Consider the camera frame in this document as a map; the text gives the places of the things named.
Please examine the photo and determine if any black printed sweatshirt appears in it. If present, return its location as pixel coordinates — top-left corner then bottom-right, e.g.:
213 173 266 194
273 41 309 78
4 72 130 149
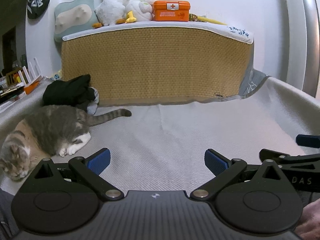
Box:
42 74 96 111

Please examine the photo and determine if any person's right hand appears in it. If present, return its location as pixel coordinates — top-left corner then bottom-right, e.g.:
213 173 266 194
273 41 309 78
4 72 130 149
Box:
295 199 320 240

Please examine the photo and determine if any grey tabby cat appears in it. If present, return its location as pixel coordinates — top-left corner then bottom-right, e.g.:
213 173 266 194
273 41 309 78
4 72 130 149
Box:
1 105 132 181

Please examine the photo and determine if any black grey folded garment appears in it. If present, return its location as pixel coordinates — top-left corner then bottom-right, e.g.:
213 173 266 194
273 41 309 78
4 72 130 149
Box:
87 87 99 115

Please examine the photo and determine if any grey patterned bed sheet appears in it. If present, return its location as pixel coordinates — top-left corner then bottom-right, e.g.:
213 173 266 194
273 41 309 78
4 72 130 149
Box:
238 68 267 96

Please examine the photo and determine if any white router with antennas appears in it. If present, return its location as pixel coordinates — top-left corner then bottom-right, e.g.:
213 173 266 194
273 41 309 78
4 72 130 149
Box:
18 57 43 87

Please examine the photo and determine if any cluttered side desk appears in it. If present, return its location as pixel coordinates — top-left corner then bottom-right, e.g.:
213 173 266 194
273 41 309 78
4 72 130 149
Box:
1 67 45 113

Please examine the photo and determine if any woven tan upright mattress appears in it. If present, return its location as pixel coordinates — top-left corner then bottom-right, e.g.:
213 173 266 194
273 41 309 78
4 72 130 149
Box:
61 21 254 105

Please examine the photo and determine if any teal cloud-shaped pillow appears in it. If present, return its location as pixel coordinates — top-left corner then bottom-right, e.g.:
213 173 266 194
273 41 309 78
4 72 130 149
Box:
54 0 98 43

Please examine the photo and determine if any yellow stick toy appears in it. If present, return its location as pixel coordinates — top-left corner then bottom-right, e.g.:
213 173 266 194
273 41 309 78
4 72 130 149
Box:
189 14 226 25

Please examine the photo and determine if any white plush duck toy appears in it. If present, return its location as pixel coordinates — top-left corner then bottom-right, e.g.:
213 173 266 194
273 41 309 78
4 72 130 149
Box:
92 0 155 29

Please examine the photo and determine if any orange first aid box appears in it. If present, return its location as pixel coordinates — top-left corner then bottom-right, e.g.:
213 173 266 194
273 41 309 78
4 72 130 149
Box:
153 0 190 22

